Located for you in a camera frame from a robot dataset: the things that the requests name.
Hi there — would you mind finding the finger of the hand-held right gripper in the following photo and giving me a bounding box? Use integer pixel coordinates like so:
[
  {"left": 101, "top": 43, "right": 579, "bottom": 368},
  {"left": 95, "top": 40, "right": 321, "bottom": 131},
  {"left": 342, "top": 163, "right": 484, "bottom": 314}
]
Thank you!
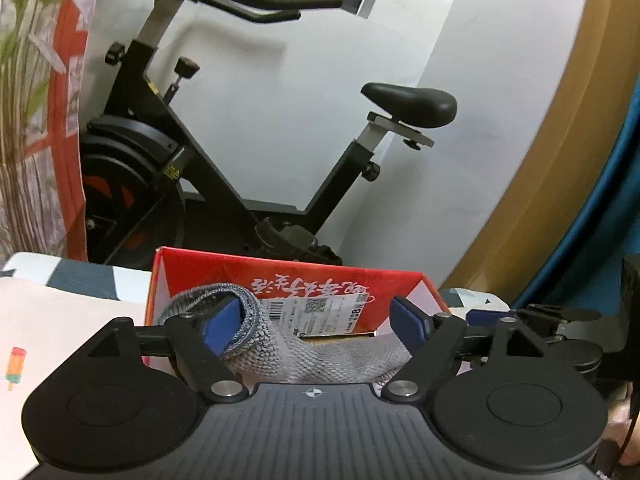
[{"left": 466, "top": 304, "right": 603, "bottom": 336}]

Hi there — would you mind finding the black exercise bike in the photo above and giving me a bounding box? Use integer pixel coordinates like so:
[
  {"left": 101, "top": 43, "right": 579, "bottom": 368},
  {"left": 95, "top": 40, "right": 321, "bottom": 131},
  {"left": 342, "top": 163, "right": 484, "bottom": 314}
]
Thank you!
[{"left": 80, "top": 0, "right": 458, "bottom": 266}]

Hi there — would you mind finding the bamboo print curtain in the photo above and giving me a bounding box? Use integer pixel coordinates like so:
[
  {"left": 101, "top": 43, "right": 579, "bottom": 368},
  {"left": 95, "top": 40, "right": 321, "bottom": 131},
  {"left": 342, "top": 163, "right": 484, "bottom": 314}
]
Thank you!
[{"left": 0, "top": 0, "right": 98, "bottom": 263}]

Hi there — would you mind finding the wooden door frame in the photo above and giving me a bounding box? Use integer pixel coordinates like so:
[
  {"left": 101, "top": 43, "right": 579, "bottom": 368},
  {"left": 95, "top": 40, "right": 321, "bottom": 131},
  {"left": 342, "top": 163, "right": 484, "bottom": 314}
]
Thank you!
[{"left": 442, "top": 0, "right": 640, "bottom": 306}]

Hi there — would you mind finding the red cardboard box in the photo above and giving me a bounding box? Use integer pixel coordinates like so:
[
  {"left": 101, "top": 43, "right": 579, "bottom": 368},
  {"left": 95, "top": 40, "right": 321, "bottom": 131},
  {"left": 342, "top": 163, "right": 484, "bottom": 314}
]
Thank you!
[{"left": 142, "top": 246, "right": 453, "bottom": 386}]

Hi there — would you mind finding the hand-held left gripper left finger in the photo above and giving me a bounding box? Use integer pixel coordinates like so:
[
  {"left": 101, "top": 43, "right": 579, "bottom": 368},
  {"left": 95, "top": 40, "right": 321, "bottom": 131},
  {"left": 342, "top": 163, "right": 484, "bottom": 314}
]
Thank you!
[{"left": 87, "top": 295, "right": 251, "bottom": 403}]

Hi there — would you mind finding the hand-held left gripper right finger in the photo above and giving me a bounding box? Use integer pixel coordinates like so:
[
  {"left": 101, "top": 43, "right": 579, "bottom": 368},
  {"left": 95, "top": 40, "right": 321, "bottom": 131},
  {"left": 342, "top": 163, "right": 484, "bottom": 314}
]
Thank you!
[{"left": 382, "top": 296, "right": 543, "bottom": 405}]

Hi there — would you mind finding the white printed blanket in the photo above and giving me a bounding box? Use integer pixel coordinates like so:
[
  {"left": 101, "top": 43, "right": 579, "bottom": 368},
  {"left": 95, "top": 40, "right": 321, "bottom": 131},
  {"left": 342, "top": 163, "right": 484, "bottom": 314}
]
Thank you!
[{"left": 0, "top": 251, "right": 513, "bottom": 461}]

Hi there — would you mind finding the grey knit cloth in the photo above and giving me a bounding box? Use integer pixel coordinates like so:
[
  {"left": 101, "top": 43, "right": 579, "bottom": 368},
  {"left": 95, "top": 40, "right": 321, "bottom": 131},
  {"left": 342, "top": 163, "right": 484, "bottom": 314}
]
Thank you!
[{"left": 159, "top": 284, "right": 416, "bottom": 386}]

